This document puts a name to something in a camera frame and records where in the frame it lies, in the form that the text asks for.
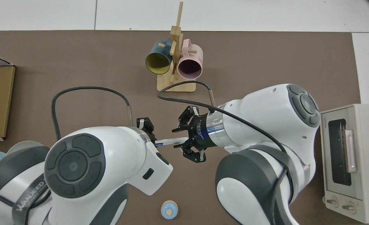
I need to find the pink cup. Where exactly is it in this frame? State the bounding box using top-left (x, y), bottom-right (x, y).
top-left (176, 39), bottom-right (203, 79)

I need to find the dark teal cup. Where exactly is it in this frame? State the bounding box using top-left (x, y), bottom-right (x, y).
top-left (145, 37), bottom-right (175, 75)

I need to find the pale toaster oven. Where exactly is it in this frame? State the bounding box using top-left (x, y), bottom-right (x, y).
top-left (320, 104), bottom-right (369, 224)

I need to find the wooden cup stand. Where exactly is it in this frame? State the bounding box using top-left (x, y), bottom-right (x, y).
top-left (157, 2), bottom-right (196, 93)

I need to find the brown table cloth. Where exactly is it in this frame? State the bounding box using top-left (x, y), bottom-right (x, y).
top-left (0, 30), bottom-right (361, 225)

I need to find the white marker with blue cap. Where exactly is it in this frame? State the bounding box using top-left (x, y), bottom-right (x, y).
top-left (155, 137), bottom-right (189, 147)

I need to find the small blue round bell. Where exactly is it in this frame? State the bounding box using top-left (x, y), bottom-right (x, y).
top-left (161, 200), bottom-right (178, 220)

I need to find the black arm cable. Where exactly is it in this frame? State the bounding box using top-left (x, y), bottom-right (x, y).
top-left (157, 81), bottom-right (295, 207)
top-left (51, 87), bottom-right (133, 141)

